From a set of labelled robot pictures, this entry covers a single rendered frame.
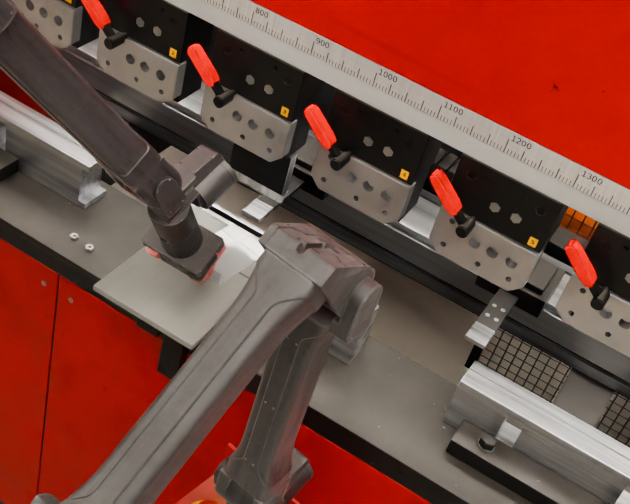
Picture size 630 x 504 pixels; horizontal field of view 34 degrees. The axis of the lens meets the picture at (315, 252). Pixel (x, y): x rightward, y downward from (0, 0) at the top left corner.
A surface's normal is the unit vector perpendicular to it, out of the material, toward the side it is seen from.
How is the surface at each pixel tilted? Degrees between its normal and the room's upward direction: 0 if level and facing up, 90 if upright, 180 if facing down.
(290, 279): 39
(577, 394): 0
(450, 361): 0
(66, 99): 80
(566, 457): 90
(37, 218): 0
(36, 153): 90
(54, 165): 90
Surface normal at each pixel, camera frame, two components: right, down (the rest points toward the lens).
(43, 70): 0.65, 0.47
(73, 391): -0.49, 0.47
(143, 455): -0.18, -0.31
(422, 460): 0.22, -0.75
